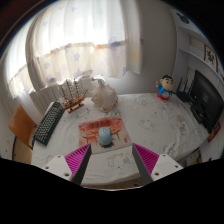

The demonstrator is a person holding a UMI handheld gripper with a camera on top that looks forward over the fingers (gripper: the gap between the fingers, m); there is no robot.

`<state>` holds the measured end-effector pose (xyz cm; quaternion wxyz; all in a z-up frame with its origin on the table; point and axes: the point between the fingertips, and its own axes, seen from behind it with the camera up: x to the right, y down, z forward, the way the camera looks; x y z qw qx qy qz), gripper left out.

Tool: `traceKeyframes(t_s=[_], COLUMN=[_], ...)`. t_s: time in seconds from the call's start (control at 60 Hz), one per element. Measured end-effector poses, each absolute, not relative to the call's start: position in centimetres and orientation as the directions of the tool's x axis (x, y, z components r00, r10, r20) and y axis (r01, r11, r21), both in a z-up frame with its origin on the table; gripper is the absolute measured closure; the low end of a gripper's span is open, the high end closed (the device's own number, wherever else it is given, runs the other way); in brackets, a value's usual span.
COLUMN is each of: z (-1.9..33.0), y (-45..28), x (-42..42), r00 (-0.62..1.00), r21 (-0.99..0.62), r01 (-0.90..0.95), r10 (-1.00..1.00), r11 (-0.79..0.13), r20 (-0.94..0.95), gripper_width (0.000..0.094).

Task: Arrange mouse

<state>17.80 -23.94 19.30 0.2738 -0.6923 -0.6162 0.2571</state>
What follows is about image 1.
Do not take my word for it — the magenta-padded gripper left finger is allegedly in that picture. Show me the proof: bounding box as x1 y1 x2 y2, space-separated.
41 143 93 186

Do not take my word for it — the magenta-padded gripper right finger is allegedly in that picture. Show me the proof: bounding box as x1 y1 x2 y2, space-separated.
131 143 184 186

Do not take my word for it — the light blue computer mouse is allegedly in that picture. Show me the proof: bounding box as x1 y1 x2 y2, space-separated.
98 126 114 147

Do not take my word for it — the orange printed mouse pad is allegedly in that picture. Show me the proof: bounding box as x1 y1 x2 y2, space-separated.
78 115 133 155

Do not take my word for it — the white printed tablecloth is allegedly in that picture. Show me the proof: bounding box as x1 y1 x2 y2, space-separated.
30 92 211 187

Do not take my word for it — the black keyboard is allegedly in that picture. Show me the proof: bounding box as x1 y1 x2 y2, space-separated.
32 101 66 147

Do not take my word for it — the wooden model sailing ship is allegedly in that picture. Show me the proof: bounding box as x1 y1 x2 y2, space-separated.
61 78 88 114

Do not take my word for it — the orange wooden chair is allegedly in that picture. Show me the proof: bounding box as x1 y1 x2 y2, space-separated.
8 104 38 164

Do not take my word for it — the large white conch shell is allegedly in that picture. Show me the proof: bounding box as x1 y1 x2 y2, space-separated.
90 79 119 113

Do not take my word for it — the black router with antennas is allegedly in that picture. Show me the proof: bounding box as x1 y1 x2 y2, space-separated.
175 76 195 104

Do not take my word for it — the cartoon boy figurine clock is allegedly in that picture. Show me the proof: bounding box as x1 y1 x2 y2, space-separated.
155 74 175 102

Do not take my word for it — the black monitor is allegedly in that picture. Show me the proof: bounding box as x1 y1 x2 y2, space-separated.
190 69 224 134

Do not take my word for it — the framed calligraphy picture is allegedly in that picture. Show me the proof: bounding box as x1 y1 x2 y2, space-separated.
203 44 220 73

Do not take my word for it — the white star-print curtain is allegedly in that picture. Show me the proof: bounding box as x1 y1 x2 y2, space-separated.
26 0 143 88

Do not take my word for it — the white wall shelf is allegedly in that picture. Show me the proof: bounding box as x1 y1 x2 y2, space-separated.
178 46 224 81

